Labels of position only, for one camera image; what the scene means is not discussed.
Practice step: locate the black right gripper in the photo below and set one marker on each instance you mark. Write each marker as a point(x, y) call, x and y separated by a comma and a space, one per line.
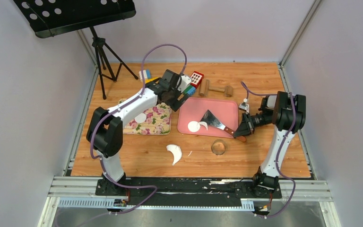
point(246, 127)

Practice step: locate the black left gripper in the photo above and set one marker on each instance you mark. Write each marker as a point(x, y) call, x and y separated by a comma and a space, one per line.
point(176, 105)

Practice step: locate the pink rectangular tray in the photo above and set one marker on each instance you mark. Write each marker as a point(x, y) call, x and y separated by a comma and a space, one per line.
point(226, 111)

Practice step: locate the wooden dough roller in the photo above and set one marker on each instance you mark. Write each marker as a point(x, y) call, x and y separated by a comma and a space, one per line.
point(205, 87)

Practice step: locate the metal dough scraper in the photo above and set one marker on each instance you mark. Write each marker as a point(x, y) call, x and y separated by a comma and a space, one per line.
point(210, 119)

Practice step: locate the white dough ball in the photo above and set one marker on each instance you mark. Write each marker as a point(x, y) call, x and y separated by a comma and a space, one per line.
point(195, 126)

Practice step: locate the white dough scrap crescent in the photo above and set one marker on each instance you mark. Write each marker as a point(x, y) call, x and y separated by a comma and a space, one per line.
point(176, 152)

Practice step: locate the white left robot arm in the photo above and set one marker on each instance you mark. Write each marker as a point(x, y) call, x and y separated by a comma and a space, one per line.
point(105, 132)

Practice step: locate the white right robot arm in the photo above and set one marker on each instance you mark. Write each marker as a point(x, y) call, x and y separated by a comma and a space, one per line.
point(287, 113)

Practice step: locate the flat white dough wrapper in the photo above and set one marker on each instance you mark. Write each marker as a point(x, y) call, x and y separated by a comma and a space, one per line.
point(141, 118)

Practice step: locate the blue green white brick stack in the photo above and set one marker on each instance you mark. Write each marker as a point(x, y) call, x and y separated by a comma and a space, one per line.
point(189, 90)

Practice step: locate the white and blue toy block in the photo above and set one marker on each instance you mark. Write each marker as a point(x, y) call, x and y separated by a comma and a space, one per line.
point(144, 75)

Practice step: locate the floral rectangular tray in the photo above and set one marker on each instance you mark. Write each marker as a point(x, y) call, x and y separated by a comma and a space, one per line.
point(158, 122)

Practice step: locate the red window toy brick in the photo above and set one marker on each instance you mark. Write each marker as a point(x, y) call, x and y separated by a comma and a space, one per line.
point(196, 79)

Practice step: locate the black tripod stand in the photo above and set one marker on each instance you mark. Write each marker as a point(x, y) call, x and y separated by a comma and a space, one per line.
point(104, 67)

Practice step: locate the black perforated stand shelf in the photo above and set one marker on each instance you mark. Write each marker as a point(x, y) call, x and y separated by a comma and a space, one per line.
point(49, 18)

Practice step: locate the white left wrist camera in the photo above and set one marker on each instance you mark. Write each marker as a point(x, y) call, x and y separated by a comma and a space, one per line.
point(185, 82)

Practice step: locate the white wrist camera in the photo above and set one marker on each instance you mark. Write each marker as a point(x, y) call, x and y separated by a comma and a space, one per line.
point(185, 82)
point(244, 106)

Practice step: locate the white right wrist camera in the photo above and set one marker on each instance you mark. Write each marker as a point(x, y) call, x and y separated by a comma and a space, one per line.
point(244, 106)

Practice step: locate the yellow triangular toy frame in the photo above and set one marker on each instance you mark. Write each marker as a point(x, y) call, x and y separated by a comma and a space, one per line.
point(150, 80)

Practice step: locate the white slotted cable duct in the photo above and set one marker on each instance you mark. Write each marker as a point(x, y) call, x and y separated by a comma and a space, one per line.
point(112, 203)

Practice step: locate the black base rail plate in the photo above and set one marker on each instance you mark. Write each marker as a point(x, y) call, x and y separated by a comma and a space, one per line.
point(175, 190)

